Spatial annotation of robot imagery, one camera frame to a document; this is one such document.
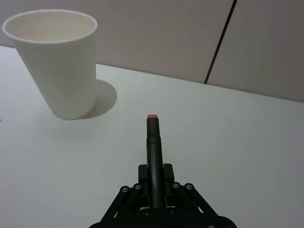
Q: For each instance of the white paper cup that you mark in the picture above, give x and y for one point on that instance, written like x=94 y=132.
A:
x=59 y=71

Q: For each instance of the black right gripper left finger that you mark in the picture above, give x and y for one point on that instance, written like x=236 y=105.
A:
x=143 y=175

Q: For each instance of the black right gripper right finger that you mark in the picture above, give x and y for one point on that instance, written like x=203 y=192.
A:
x=169 y=177

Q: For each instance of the black marker pen red end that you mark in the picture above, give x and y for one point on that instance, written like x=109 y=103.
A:
x=154 y=154

